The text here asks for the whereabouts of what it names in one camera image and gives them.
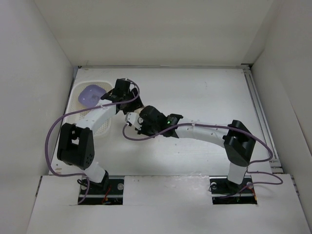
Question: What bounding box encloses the aluminium rail right side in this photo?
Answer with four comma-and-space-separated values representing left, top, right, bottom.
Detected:
242, 64, 284, 174

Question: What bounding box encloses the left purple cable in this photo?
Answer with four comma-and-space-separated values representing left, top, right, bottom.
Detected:
45, 78, 141, 205

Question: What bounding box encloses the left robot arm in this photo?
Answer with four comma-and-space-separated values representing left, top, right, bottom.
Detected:
57, 78, 143, 194

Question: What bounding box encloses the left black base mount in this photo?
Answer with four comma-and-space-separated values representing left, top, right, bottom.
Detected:
80, 176, 124, 205

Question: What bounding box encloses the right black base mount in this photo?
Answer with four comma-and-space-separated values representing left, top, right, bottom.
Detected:
208, 177, 257, 205

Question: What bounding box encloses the purple cable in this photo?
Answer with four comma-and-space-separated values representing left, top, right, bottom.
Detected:
45, 78, 141, 205
121, 123, 285, 203

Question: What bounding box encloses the purple panda plate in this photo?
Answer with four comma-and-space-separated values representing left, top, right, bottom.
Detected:
78, 84, 106, 108

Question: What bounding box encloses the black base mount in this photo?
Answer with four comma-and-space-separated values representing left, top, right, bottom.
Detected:
80, 176, 124, 205
208, 177, 257, 205

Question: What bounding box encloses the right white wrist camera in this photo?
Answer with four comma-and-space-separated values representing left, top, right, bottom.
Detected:
125, 112, 144, 134

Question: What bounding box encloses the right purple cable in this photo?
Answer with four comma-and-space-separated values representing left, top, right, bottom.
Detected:
121, 123, 285, 203

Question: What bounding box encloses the white perforated plastic bin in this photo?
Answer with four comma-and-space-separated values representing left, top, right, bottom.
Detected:
65, 79, 115, 137

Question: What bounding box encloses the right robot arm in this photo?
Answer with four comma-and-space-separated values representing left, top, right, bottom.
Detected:
134, 106, 255, 192

